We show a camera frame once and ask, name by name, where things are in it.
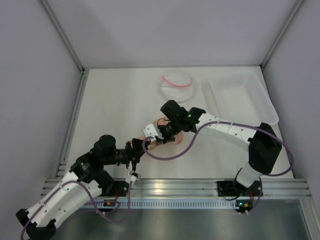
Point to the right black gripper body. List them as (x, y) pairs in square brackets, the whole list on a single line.
[(164, 134)]

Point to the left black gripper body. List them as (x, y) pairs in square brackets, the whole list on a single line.
[(135, 152)]

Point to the floral orange bra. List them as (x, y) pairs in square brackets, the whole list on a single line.
[(160, 140)]

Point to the white mesh laundry bag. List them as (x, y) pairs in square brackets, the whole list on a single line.
[(177, 85)]

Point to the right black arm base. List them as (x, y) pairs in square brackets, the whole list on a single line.
[(231, 188)]

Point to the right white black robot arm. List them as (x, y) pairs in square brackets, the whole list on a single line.
[(260, 142)]

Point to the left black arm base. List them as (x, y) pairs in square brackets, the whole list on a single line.
[(118, 189)]

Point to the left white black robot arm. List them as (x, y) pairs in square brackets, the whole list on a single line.
[(85, 180)]

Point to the clear plastic bin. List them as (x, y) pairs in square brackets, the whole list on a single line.
[(241, 98)]

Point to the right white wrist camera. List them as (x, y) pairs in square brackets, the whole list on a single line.
[(152, 133)]

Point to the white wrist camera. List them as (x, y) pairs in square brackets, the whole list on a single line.
[(152, 133), (132, 177)]

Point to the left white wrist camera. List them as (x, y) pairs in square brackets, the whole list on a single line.
[(132, 177)]

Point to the aluminium front rail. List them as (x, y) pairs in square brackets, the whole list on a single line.
[(271, 188)]

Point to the slotted grey cable duct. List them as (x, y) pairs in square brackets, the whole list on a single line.
[(174, 204)]

